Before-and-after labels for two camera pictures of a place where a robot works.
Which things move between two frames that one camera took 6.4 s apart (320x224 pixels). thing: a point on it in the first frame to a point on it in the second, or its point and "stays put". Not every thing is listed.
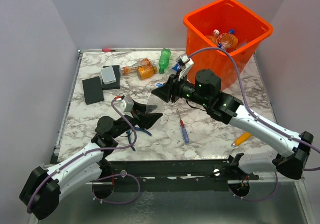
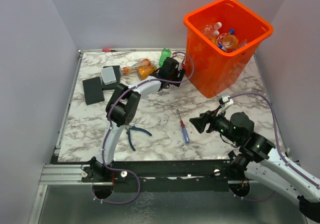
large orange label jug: (214, 37) stays put
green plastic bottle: (164, 60) stays put
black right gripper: (169, 90) to (200, 122)
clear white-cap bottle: (155, 105) to (211, 30)
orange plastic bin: (228, 24) stays put
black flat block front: (93, 90) stays put
